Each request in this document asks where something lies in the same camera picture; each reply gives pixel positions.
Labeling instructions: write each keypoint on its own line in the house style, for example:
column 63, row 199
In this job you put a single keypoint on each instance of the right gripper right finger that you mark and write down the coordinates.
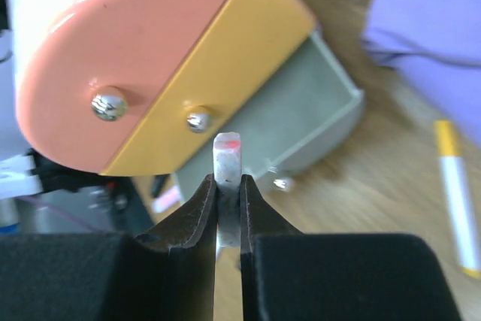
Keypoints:
column 289, row 275

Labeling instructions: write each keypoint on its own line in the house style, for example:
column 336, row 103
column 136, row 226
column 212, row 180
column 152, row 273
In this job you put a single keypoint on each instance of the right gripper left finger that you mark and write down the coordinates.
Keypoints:
column 166, row 273

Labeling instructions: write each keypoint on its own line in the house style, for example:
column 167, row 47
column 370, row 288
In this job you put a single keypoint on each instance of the grey eraser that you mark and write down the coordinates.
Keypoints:
column 227, row 171

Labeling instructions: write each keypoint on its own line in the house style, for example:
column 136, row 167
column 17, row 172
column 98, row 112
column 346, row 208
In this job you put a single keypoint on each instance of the grey-green drawer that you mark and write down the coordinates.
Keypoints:
column 307, row 108

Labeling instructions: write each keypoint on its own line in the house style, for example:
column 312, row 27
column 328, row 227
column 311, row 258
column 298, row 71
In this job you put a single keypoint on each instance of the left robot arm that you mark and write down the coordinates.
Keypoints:
column 40, row 196

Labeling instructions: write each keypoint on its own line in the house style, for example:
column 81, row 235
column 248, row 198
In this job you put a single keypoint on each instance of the yellow capped white marker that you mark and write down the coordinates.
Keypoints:
column 459, row 204

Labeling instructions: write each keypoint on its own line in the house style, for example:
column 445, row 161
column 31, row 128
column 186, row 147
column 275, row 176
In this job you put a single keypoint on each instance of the salmon pink drawer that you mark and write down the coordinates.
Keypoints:
column 88, row 70

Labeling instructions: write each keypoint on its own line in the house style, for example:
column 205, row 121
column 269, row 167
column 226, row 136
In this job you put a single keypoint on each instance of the purple cloth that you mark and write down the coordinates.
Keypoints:
column 435, row 46

